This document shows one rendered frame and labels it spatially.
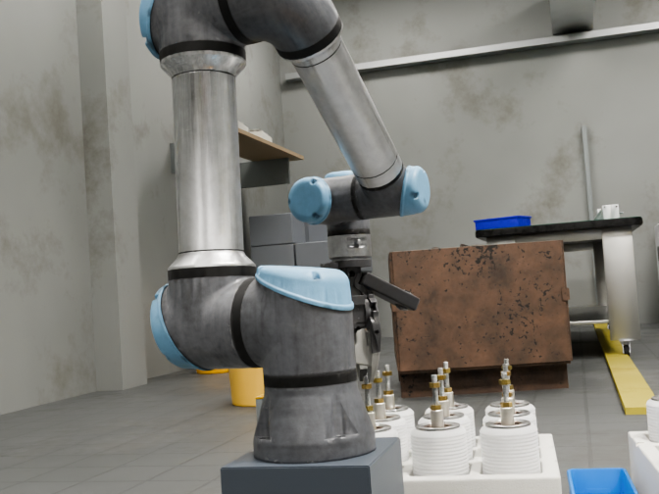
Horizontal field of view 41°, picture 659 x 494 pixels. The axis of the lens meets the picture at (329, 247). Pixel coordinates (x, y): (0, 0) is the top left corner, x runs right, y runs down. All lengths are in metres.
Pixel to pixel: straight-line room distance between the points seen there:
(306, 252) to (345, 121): 5.83
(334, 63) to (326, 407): 0.46
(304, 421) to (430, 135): 7.73
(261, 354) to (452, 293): 2.79
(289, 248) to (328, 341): 6.07
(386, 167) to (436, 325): 2.55
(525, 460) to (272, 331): 0.59
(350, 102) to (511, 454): 0.63
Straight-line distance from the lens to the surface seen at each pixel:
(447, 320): 3.83
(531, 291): 3.87
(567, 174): 8.53
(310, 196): 1.39
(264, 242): 7.17
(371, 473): 1.01
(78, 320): 5.24
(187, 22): 1.17
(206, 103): 1.16
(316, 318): 1.04
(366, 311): 1.50
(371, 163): 1.30
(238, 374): 4.01
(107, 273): 5.31
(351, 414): 1.06
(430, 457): 1.50
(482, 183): 8.56
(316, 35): 1.16
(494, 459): 1.50
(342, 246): 1.49
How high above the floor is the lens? 0.50
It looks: 3 degrees up
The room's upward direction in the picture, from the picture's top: 4 degrees counter-clockwise
